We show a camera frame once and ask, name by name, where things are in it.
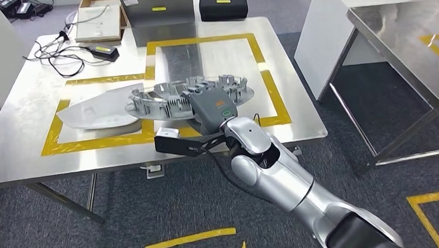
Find steel top table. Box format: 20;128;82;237
325;0;439;171

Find white desk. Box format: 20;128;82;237
290;0;439;102

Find steel top workbench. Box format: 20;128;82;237
0;14;331;228

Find tangled black cables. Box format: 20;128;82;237
20;4;113;80

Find black power adapter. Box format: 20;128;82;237
89;43;121;64

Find black equipment with cables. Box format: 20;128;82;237
0;0;55;21

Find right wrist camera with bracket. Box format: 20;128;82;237
153;125;227;159

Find white curved car part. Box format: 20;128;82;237
55;83;146;132

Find brown cardboard box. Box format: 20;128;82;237
74;0;130;47

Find white foam sheet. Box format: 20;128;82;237
74;4;123;43

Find silver plastic wheel cover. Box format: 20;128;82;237
123;72;256;123

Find yellow tape on workbench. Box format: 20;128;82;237
143;31;293;140
37;72;159;158

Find grey metal box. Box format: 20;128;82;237
117;0;197;30

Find yellow tape on table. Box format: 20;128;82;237
418;9;439;69

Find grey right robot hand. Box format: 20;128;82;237
180;80;240;137

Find black box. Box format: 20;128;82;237
198;0;249;23

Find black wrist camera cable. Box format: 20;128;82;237
200;145;279;208

